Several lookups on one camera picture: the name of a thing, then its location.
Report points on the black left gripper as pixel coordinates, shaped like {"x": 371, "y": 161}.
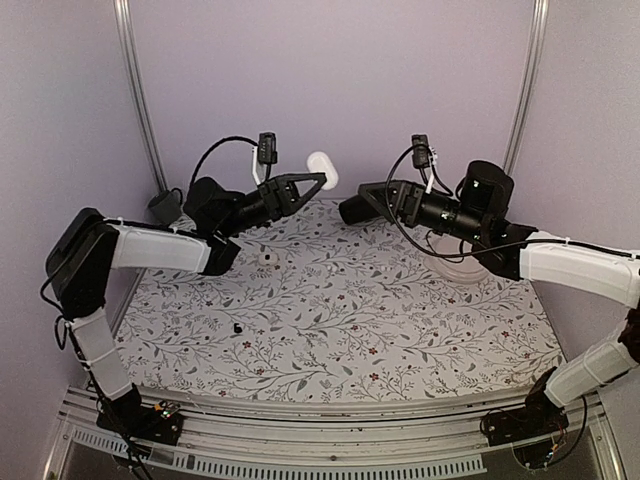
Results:
{"x": 280, "y": 196}

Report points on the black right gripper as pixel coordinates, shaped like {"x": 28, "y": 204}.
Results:
{"x": 407, "y": 200}

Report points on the white earbud charging case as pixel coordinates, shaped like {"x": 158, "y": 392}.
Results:
{"x": 320, "y": 162}

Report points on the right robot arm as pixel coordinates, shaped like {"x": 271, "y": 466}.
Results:
{"x": 519, "y": 252}

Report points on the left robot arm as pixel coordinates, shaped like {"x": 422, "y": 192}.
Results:
{"x": 93, "y": 246}

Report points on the black cylinder speaker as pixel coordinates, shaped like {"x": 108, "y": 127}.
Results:
{"x": 359, "y": 209}

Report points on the small white round device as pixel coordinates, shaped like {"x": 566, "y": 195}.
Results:
{"x": 268, "y": 259}

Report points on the white round dish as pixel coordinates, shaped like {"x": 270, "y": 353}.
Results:
{"x": 465, "y": 270}

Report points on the floral patterned table mat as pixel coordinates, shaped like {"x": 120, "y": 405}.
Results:
{"x": 312, "y": 336}

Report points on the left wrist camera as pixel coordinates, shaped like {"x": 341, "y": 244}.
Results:
{"x": 264, "y": 157}

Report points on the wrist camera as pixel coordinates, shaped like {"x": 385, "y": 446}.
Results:
{"x": 424, "y": 160}
{"x": 264, "y": 157}

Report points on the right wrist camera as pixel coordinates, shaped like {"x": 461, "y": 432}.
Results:
{"x": 424, "y": 160}

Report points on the right aluminium corner post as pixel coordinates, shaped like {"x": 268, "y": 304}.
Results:
{"x": 533, "y": 57}

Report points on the aluminium corner post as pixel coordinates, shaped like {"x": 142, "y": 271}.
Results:
{"x": 533, "y": 57}
{"x": 125, "y": 30}

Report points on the left aluminium corner post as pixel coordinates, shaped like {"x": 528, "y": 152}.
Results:
{"x": 125, "y": 30}

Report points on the aluminium front rail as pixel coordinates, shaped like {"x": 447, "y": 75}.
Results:
{"x": 251, "y": 439}

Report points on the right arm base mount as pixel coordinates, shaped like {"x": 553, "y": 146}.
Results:
{"x": 502, "y": 426}

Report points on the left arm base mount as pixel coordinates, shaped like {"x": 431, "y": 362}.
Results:
{"x": 161, "y": 423}

